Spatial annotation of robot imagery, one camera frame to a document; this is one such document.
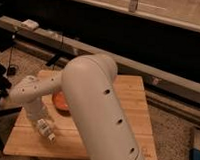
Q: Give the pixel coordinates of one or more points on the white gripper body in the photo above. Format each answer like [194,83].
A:
[35,110]

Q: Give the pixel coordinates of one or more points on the white plastic bottle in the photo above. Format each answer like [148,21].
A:
[45,130]

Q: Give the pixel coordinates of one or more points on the wooden table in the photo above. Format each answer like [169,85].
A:
[25,141]

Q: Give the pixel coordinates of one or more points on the white small box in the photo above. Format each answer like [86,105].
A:
[30,24]

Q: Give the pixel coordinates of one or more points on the orange ceramic bowl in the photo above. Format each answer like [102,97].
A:
[59,101]

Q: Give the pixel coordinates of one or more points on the long wooden beam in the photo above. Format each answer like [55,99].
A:
[161,79]

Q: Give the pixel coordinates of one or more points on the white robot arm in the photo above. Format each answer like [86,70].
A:
[87,84]

